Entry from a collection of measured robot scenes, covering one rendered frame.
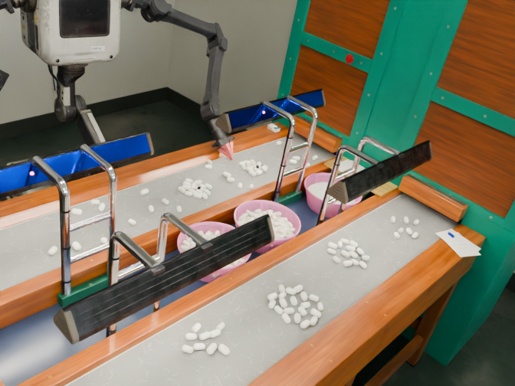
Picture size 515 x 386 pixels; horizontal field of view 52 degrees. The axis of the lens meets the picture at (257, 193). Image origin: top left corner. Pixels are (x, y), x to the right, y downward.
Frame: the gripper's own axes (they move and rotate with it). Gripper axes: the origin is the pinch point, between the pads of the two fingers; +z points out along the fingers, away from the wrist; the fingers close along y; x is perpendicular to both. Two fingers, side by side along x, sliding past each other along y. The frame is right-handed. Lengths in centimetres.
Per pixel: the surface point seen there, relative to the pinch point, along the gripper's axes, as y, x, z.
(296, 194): 10.6, -16.1, 28.5
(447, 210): 46, -58, 64
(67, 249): -100, -31, 16
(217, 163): -5.8, 3.9, -0.6
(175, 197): -40.4, -3.8, 8.7
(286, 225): -13.9, -26.7, 38.8
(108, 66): 66, 153, -132
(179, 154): -18.7, 9.2, -11.3
